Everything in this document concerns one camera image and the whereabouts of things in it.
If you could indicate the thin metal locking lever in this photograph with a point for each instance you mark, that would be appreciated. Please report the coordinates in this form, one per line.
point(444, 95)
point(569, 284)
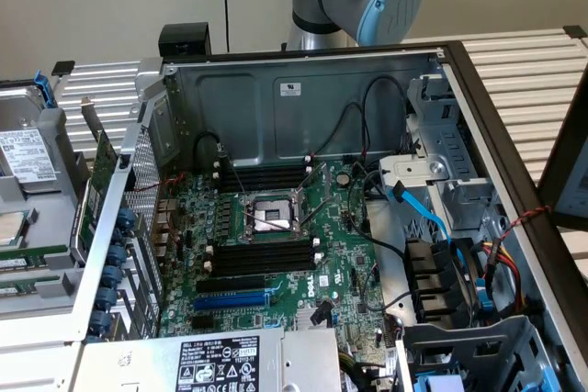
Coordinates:
point(314, 213)
point(271, 223)

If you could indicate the round coin battery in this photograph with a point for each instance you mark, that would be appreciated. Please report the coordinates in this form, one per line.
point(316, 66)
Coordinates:
point(343, 178)

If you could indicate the CPU socket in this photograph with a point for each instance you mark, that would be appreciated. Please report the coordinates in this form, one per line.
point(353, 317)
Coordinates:
point(271, 217)

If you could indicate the open metal PC case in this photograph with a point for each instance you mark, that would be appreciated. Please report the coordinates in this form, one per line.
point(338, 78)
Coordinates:
point(321, 112)

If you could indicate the green motherboard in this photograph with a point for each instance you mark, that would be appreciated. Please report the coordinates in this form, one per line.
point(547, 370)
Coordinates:
point(294, 282)

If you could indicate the silver metal disk bay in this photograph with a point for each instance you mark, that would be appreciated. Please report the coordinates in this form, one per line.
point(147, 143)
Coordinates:
point(413, 167)

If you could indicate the long black expansion slot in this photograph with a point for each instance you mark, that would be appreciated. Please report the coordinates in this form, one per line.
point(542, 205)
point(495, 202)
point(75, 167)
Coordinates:
point(229, 285)

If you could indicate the blue expansion slot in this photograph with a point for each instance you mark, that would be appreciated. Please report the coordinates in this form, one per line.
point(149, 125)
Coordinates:
point(229, 303)

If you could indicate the silver chipset heat sink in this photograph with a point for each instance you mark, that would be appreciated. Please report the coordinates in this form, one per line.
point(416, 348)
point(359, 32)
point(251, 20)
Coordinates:
point(304, 318)

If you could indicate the black fan shroud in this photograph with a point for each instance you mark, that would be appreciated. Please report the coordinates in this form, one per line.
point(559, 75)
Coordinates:
point(432, 272)

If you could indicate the black box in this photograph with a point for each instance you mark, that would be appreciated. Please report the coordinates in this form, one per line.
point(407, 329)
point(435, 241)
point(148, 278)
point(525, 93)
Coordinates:
point(184, 36)

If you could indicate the dark blue retainer clip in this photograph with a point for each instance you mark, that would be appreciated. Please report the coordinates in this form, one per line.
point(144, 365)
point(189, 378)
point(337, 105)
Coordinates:
point(98, 321)
point(111, 276)
point(125, 218)
point(106, 296)
point(117, 254)

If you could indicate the short black expansion slot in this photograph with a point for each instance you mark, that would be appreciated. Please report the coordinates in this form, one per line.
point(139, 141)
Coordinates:
point(203, 323)

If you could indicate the silver power supply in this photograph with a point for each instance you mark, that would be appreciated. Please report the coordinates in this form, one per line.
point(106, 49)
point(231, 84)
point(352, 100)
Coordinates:
point(303, 360)

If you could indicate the green graphics card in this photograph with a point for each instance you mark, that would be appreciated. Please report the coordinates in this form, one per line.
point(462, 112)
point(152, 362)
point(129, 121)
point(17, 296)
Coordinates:
point(105, 153)

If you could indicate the blue plastic latch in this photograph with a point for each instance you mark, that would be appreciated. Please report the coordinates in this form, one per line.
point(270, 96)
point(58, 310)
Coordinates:
point(485, 300)

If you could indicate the gray drive cage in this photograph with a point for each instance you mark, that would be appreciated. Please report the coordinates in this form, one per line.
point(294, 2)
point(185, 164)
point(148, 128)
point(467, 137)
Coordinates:
point(459, 337)

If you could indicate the gray parts rack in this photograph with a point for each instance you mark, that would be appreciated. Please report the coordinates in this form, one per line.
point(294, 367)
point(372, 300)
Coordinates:
point(46, 208)

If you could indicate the black table end cap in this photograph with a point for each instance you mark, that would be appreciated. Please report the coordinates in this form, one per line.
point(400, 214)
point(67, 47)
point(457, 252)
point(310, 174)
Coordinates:
point(575, 31)
point(63, 67)

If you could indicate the silver hard disk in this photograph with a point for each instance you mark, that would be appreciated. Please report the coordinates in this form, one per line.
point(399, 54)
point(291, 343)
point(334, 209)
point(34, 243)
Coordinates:
point(23, 153)

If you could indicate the black framed monitor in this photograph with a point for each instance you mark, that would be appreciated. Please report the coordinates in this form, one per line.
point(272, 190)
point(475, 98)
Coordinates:
point(565, 112)

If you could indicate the silver CPU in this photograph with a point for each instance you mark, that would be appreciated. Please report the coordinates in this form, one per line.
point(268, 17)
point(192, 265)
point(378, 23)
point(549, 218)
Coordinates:
point(11, 229)

